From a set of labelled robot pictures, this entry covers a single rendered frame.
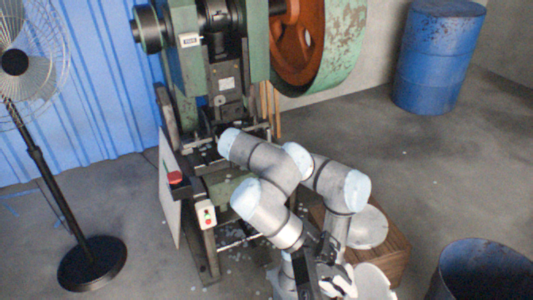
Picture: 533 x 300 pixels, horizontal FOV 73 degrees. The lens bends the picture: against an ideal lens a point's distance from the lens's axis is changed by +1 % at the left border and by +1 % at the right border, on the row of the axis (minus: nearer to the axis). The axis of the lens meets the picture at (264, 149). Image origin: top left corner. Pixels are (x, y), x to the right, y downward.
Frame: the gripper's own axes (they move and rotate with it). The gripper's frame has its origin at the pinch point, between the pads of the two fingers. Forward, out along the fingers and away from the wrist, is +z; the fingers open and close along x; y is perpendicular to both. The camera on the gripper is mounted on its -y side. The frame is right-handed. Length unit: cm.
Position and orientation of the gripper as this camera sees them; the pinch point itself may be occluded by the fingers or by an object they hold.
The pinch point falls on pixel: (350, 297)
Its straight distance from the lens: 88.9
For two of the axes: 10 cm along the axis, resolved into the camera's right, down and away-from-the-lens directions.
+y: 2.7, -5.9, 7.6
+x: -6.6, 4.6, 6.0
